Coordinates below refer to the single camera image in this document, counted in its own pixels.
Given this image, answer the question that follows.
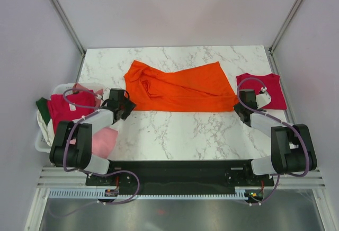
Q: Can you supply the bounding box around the orange t shirt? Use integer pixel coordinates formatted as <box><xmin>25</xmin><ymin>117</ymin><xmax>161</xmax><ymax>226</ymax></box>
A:
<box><xmin>124</xmin><ymin>60</ymin><xmax>238</xmax><ymax>112</ymax></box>

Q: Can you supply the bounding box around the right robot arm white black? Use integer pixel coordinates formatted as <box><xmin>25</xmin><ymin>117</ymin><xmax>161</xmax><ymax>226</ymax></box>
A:
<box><xmin>234</xmin><ymin>89</ymin><xmax>317</xmax><ymax>185</ymax></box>

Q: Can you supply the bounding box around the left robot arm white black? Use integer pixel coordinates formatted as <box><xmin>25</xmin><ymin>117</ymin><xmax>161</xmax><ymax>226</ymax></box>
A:
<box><xmin>49</xmin><ymin>88</ymin><xmax>136</xmax><ymax>185</ymax></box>

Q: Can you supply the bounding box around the light pink t shirt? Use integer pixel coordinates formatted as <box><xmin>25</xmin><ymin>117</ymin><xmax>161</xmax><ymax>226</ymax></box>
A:
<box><xmin>92</xmin><ymin>127</ymin><xmax>118</xmax><ymax>159</ymax></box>

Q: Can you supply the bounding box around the folded crimson t shirt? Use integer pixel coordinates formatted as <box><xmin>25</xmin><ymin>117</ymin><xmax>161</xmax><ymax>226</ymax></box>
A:
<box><xmin>236</xmin><ymin>73</ymin><xmax>287</xmax><ymax>110</ymax></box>

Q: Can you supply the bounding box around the dusty pink t shirt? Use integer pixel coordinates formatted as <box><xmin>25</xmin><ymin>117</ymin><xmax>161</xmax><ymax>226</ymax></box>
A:
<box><xmin>72</xmin><ymin>83</ymin><xmax>104</xmax><ymax>108</ymax></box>

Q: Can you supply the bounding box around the magenta t shirt in basket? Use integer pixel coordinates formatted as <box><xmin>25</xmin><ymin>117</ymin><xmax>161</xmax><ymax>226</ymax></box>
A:
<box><xmin>47</xmin><ymin>92</ymin><xmax>96</xmax><ymax>133</ymax></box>

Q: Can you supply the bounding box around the white t shirt in basket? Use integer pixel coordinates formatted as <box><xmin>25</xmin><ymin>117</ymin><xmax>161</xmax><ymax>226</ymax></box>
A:
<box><xmin>37</xmin><ymin>111</ymin><xmax>55</xmax><ymax>147</ymax></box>

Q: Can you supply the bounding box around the dark green t shirt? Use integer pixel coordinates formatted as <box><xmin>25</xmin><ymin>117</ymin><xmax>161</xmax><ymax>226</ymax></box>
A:
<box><xmin>35</xmin><ymin>97</ymin><xmax>51</xmax><ymax>126</ymax></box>

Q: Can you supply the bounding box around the white laundry basket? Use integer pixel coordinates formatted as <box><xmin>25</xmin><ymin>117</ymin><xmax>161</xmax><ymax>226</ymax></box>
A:
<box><xmin>35</xmin><ymin>83</ymin><xmax>108</xmax><ymax>153</ymax></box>

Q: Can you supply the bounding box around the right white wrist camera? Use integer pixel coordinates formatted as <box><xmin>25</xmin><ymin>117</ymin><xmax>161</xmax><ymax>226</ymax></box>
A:
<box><xmin>256</xmin><ymin>86</ymin><xmax>272</xmax><ymax>109</ymax></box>

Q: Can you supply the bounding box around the right aluminium frame post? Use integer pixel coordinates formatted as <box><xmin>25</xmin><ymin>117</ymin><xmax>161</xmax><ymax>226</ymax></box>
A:
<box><xmin>267</xmin><ymin>0</ymin><xmax>317</xmax><ymax>54</ymax></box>

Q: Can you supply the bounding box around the aluminium frame post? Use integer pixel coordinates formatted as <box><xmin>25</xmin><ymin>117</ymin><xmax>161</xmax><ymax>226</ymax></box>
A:
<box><xmin>267</xmin><ymin>0</ymin><xmax>317</xmax><ymax>54</ymax></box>
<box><xmin>50</xmin><ymin>0</ymin><xmax>86</xmax><ymax>57</ymax></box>

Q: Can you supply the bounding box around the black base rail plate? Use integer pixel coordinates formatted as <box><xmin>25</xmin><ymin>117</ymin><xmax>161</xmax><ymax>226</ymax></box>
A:
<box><xmin>86</xmin><ymin>160</ymin><xmax>274</xmax><ymax>194</ymax></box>

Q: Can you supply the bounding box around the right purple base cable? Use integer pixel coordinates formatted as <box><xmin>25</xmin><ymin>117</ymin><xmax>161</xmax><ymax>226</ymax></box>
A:
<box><xmin>245</xmin><ymin>174</ymin><xmax>281</xmax><ymax>207</ymax></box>

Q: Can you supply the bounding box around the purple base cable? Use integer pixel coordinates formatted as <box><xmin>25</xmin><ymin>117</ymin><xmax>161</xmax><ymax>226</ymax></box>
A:
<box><xmin>245</xmin><ymin>174</ymin><xmax>281</xmax><ymax>207</ymax></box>
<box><xmin>47</xmin><ymin>170</ymin><xmax>141</xmax><ymax>218</ymax></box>

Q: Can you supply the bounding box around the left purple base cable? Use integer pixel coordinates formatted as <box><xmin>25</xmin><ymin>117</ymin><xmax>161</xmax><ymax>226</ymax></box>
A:
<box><xmin>47</xmin><ymin>170</ymin><xmax>141</xmax><ymax>218</ymax></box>

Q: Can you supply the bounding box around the white slotted cable duct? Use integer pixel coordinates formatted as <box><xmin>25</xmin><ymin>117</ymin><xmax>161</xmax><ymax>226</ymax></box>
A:
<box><xmin>48</xmin><ymin>188</ymin><xmax>257</xmax><ymax>200</ymax></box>

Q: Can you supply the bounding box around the left aluminium frame post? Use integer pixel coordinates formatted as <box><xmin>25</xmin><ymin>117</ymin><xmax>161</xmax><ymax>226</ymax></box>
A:
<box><xmin>50</xmin><ymin>0</ymin><xmax>86</xmax><ymax>57</ymax></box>

